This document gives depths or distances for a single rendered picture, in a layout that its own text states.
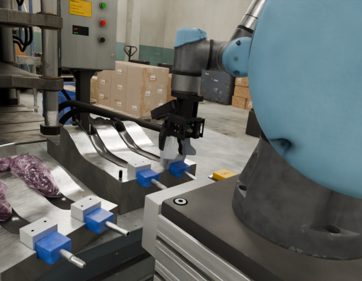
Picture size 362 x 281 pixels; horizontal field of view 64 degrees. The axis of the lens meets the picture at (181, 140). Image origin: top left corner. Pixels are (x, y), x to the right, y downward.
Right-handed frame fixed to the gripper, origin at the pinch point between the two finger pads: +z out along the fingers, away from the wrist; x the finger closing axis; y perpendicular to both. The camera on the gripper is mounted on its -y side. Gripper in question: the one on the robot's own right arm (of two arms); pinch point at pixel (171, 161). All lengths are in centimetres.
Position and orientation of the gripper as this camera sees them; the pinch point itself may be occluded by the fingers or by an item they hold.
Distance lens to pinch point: 82.2
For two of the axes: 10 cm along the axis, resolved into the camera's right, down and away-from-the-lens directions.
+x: 7.3, -1.2, 6.7
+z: -1.1, 9.5, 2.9
